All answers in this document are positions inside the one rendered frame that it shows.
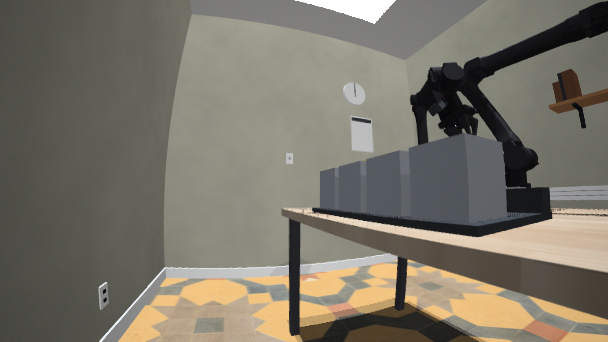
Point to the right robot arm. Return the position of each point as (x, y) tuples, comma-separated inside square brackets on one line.
[(448, 78)]

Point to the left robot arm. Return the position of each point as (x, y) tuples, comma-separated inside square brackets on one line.
[(517, 158)]

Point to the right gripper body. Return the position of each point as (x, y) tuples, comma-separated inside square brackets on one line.
[(453, 119)]

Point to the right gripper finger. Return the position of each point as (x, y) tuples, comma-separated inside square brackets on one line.
[(468, 121), (452, 131)]

